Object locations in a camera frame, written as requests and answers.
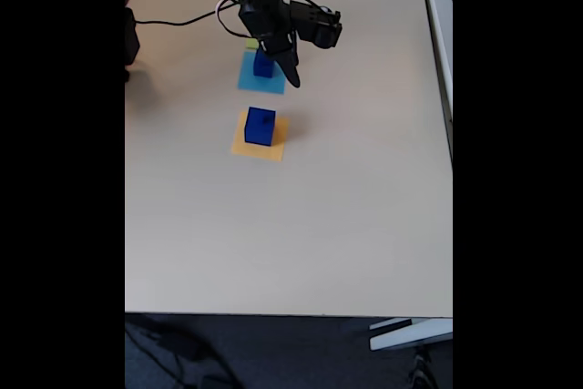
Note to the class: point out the medium blue cube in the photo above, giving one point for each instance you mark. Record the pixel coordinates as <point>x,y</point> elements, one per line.
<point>263,69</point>

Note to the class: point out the green paper square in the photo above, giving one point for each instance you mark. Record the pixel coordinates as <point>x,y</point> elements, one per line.
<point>251,44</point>

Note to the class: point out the light blue paper square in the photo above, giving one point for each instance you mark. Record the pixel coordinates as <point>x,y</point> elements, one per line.
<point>246,81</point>

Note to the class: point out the orange paper square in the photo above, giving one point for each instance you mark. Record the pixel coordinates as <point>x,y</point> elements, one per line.
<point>255,152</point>

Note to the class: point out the large blue cube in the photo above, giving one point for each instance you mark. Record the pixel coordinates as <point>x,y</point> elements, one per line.
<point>255,134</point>

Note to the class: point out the black stand leg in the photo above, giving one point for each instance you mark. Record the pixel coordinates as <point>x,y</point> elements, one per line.
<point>421,371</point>

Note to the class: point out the black camera box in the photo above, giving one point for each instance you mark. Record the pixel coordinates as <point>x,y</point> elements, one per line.
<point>319,24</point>

